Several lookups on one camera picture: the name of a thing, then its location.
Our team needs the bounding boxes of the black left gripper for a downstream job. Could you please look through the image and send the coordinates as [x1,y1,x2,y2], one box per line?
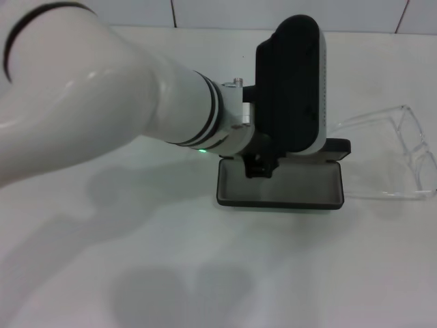
[238,132,281,180]

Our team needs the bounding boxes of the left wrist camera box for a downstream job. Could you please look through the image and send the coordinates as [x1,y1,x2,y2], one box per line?
[242,13,330,155]

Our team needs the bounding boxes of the clear transparent glasses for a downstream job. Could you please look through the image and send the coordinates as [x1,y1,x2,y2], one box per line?
[327,104,437,203]

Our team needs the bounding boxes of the black glasses case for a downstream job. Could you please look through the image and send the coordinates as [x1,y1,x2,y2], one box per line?
[216,137,352,209]

